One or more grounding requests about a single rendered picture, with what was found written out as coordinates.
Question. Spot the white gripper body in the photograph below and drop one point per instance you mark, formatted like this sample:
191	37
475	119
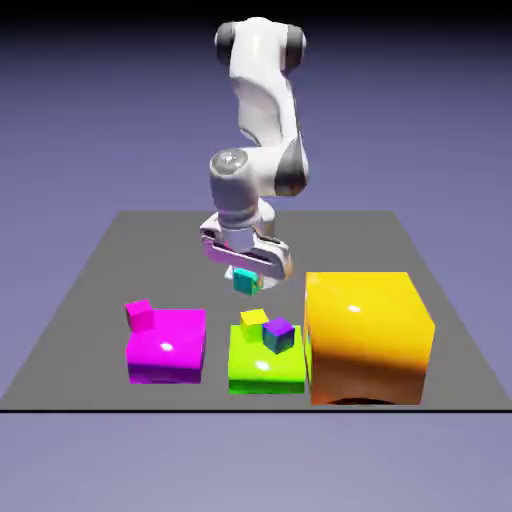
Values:
248	258

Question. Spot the small teal cube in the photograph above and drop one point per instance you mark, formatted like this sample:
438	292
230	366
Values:
244	280

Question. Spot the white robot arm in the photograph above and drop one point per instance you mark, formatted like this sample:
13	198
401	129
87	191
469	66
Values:
260	100

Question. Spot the small yellow cube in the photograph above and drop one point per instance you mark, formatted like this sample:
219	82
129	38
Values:
252	322

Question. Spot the small purple cube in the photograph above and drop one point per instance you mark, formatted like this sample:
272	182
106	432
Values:
278	335

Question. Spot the small magenta cube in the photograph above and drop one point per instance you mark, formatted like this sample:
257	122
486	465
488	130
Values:
139	315

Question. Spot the large lime green box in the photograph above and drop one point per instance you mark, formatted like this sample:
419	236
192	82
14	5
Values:
264	368

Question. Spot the large magenta box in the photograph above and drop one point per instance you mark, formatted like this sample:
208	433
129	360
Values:
168	348

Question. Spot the large orange box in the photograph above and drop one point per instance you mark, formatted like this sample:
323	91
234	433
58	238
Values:
368	340

